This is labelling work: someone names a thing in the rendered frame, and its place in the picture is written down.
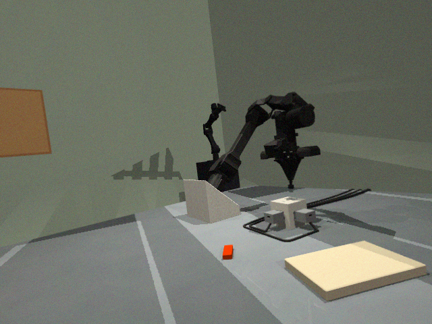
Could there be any small orange-red block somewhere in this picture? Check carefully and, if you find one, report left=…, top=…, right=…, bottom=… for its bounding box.
left=223, top=244, right=233, bottom=260

